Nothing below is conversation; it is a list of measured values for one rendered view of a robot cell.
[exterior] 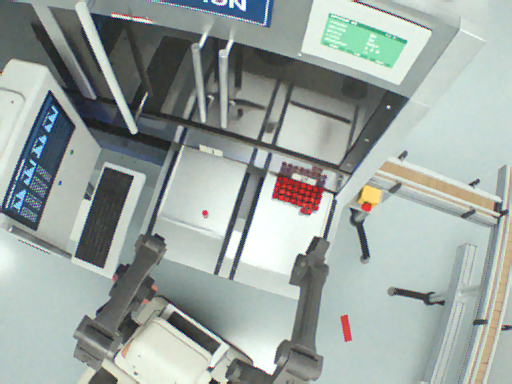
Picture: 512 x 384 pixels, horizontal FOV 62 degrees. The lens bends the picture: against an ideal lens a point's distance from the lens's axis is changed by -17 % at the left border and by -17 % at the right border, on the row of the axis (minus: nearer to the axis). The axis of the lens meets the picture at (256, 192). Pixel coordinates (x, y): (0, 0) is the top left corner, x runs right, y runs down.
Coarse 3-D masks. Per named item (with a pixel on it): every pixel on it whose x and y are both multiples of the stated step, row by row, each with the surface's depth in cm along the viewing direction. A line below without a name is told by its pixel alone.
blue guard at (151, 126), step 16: (80, 112) 179; (96, 112) 174; (112, 112) 169; (144, 128) 176; (160, 128) 171; (176, 128) 166; (192, 144) 178; (208, 144) 173; (224, 144) 168; (240, 144) 163; (240, 160) 179; (256, 160) 174; (272, 160) 169; (288, 160) 164; (304, 176) 174; (320, 176) 169; (336, 176) 164
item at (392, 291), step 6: (390, 288) 269; (396, 288) 263; (390, 294) 268; (396, 294) 263; (402, 294) 261; (408, 294) 259; (414, 294) 258; (420, 294) 257; (426, 294) 257; (426, 300) 256
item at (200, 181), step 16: (176, 160) 188; (192, 160) 191; (208, 160) 192; (224, 160) 192; (176, 176) 189; (192, 176) 190; (208, 176) 190; (224, 176) 190; (240, 176) 191; (176, 192) 188; (192, 192) 188; (208, 192) 189; (224, 192) 189; (160, 208) 184; (176, 208) 186; (192, 208) 187; (208, 208) 187; (224, 208) 187; (192, 224) 185; (208, 224) 185; (224, 224) 186
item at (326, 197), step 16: (272, 176) 191; (256, 208) 184; (272, 208) 188; (288, 208) 188; (320, 208) 189; (256, 224) 186; (272, 224) 187; (288, 224) 187; (304, 224) 187; (320, 224) 187; (256, 240) 185; (272, 240) 185; (288, 240) 185; (304, 240) 186; (256, 256) 183; (272, 256) 184; (288, 256) 184; (288, 272) 180
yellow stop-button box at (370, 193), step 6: (366, 186) 177; (372, 186) 177; (378, 186) 177; (360, 192) 180; (366, 192) 176; (372, 192) 176; (378, 192) 176; (360, 198) 177; (366, 198) 175; (372, 198) 175; (378, 198) 176; (372, 204) 178
